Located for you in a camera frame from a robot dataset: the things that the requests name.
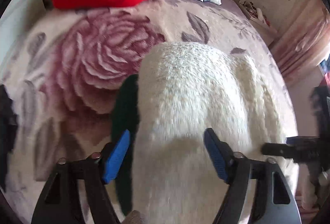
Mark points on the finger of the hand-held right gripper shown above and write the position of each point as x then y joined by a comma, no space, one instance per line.
283,151
303,140

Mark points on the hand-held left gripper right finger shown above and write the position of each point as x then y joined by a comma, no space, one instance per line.
215,157

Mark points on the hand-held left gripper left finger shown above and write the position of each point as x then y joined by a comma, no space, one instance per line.
116,159

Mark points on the white fuzzy coat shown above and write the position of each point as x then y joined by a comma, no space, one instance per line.
193,89

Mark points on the green knit sweater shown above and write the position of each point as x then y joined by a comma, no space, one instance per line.
126,110

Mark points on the pink curtain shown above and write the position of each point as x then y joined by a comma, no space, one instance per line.
301,43

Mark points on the floral rose blanket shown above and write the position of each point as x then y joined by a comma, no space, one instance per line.
90,58

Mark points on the beige nightstand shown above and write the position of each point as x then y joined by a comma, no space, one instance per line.
261,29

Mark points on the black garment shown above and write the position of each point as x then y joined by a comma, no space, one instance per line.
6,115

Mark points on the clutter of small bottles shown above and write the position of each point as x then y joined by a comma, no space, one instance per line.
251,7

